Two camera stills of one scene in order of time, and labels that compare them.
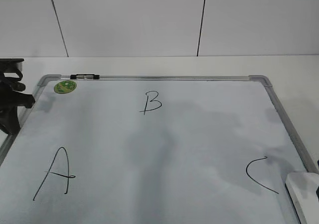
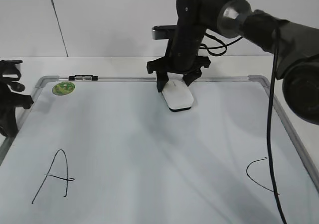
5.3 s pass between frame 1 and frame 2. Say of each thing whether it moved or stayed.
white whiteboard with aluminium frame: stayed
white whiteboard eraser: moved
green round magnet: stayed
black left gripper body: stayed
